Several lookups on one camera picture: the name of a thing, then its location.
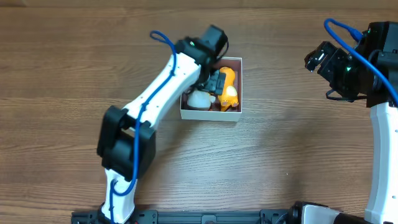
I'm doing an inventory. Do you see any white plush duck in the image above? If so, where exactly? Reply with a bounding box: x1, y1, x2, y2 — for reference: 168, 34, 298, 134
187, 90, 216, 111

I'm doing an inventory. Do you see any white cardboard box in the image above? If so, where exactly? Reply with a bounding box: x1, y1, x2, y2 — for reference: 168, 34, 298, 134
180, 57, 243, 122

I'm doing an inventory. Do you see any orange plastic cat toy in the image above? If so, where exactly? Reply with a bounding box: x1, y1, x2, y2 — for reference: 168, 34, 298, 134
218, 67, 239, 111

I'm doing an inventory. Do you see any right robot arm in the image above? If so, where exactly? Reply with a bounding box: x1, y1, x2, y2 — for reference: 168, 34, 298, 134
286, 18, 397, 223

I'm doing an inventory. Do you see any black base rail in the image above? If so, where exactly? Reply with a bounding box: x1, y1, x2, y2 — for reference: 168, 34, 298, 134
70, 201, 371, 224

